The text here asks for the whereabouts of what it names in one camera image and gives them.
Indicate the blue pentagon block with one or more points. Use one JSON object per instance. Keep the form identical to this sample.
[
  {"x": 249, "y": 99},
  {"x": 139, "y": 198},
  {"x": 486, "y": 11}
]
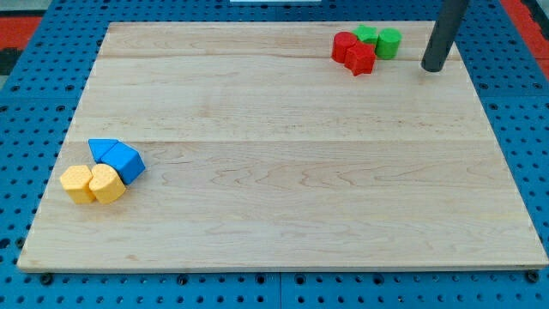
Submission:
[{"x": 126, "y": 161}]

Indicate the yellow hexagon block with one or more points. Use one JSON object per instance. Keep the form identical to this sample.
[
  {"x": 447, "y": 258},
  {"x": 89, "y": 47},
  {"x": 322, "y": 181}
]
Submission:
[{"x": 75, "y": 181}]

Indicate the yellow heart block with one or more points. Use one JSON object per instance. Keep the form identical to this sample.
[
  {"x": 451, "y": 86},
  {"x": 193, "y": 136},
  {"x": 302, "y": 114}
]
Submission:
[{"x": 106, "y": 184}]

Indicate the red cylinder block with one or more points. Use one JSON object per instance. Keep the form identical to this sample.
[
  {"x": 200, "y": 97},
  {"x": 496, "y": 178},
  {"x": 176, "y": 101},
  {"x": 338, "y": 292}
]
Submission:
[{"x": 342, "y": 41}]

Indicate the red star block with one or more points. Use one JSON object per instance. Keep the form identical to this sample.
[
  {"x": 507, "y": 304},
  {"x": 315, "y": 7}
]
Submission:
[{"x": 360, "y": 58}]

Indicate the green cylinder block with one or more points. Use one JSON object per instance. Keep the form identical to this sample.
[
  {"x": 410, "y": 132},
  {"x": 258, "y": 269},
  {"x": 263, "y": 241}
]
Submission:
[{"x": 388, "y": 43}]

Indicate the green star block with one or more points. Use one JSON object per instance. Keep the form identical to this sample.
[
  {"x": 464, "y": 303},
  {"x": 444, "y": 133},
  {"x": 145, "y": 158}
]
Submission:
[{"x": 366, "y": 34}]

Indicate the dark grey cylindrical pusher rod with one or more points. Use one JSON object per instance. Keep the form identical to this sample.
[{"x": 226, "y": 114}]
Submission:
[{"x": 443, "y": 34}]

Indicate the blue triangle block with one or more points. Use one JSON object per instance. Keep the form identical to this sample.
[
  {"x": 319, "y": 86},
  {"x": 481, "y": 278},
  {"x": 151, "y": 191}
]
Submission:
[{"x": 100, "y": 146}]

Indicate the wooden board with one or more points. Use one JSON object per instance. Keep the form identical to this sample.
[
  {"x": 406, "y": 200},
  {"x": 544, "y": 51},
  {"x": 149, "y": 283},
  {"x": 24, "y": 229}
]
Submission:
[{"x": 263, "y": 154}]

